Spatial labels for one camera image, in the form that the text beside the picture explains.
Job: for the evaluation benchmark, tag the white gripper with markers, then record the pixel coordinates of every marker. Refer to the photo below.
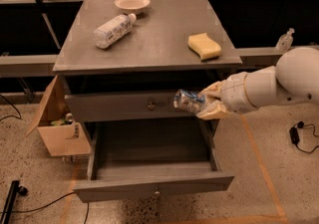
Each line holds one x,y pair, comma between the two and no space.
233,95

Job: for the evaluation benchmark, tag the silver blue redbull can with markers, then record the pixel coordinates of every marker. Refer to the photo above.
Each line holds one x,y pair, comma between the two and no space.
188,101

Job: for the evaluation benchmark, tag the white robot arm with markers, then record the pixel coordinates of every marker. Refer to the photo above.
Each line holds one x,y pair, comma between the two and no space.
293,80

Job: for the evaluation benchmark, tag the grey upper drawer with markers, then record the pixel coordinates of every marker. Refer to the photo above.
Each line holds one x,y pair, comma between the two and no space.
125,105

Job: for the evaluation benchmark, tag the grey open middle drawer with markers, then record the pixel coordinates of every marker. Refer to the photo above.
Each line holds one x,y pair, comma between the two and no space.
152,157

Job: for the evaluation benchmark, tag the grey wooden drawer cabinet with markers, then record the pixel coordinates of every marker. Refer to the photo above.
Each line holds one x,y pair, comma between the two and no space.
153,57

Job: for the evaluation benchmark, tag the yellow sponge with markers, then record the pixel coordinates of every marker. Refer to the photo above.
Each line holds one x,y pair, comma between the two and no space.
205,47

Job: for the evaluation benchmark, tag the clear sanitizer pump bottle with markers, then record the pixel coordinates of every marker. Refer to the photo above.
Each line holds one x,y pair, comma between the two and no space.
285,41

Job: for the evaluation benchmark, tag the white ceramic bowl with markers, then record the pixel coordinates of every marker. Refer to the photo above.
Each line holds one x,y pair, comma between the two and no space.
132,6

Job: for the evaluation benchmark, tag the clear plastic water bottle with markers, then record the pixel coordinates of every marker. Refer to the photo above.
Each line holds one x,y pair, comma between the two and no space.
112,31

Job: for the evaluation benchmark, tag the open cardboard box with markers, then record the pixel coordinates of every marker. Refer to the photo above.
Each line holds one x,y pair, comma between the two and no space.
60,131

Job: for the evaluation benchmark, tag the black stand base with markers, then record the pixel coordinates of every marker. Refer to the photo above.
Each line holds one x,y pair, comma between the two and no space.
15,189

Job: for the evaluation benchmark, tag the black power adapter with cable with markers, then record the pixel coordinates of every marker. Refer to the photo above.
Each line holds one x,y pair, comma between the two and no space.
294,135

